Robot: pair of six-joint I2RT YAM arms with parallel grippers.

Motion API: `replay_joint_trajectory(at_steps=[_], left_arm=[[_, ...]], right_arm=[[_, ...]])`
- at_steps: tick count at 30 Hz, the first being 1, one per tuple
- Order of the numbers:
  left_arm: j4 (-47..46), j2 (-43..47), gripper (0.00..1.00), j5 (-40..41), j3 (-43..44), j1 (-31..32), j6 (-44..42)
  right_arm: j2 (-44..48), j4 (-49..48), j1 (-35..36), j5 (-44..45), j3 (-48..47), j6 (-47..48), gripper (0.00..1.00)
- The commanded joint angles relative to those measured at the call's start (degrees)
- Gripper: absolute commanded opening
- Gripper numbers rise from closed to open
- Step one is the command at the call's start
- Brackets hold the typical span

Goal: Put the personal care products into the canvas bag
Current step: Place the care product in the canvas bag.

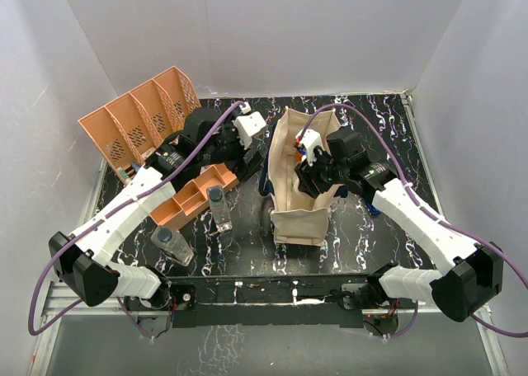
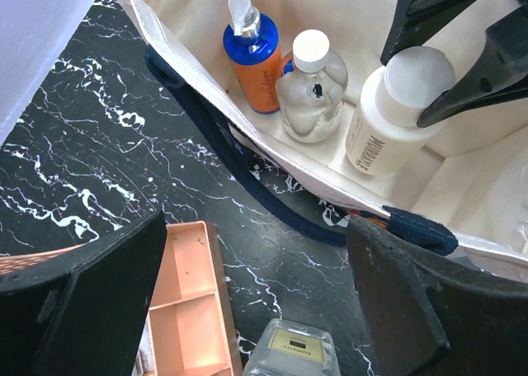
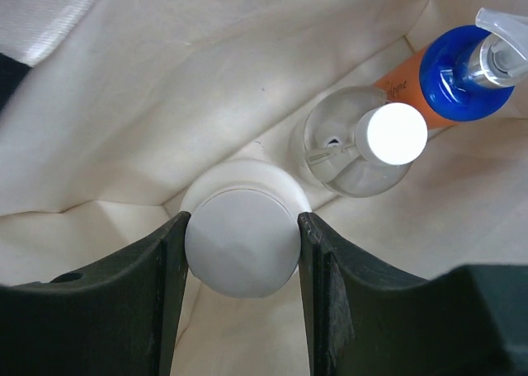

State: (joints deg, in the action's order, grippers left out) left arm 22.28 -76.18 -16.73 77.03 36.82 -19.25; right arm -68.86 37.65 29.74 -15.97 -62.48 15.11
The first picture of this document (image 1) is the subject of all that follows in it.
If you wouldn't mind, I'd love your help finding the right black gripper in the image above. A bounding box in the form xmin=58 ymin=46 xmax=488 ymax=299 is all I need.
xmin=295 ymin=145 xmax=348 ymax=198

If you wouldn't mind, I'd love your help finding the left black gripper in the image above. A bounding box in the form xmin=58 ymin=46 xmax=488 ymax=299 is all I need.
xmin=199 ymin=112 xmax=263 ymax=180

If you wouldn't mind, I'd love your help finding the beige canvas tote bag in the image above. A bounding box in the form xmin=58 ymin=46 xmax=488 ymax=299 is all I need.
xmin=258 ymin=106 xmax=351 ymax=246

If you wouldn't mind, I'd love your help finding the clear square bottle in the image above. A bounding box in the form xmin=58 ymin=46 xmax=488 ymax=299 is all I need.
xmin=151 ymin=226 xmax=195 ymax=266
xmin=206 ymin=186 xmax=233 ymax=233

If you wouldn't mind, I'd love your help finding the orange bottle blue cap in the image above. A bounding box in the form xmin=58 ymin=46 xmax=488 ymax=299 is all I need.
xmin=295 ymin=146 xmax=306 ymax=163

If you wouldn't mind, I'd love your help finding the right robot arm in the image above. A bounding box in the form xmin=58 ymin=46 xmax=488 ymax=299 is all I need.
xmin=295 ymin=127 xmax=503 ymax=322

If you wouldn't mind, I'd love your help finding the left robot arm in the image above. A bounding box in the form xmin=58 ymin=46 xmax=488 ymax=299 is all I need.
xmin=49 ymin=101 xmax=266 ymax=309

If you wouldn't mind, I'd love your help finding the tilted clear square bottle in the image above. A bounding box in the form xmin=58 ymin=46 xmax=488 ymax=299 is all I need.
xmin=151 ymin=226 xmax=195 ymax=266

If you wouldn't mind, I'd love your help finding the pink plastic desk organizer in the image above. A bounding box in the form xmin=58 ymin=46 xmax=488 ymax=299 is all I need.
xmin=78 ymin=67 xmax=238 ymax=230

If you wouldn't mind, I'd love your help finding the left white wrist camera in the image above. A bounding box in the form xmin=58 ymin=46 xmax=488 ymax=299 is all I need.
xmin=233 ymin=101 xmax=266 ymax=150

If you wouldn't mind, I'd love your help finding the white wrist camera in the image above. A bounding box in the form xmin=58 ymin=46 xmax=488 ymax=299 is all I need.
xmin=295 ymin=129 xmax=323 ymax=166
xmin=233 ymin=101 xmax=266 ymax=150

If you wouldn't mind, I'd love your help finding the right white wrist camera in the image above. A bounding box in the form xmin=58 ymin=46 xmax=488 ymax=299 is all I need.
xmin=295 ymin=129 xmax=323 ymax=166

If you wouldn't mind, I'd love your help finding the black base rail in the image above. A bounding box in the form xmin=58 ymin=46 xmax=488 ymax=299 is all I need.
xmin=123 ymin=268 xmax=417 ymax=331

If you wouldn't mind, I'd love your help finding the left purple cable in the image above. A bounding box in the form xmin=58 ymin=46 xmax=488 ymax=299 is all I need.
xmin=27 ymin=100 xmax=248 ymax=337

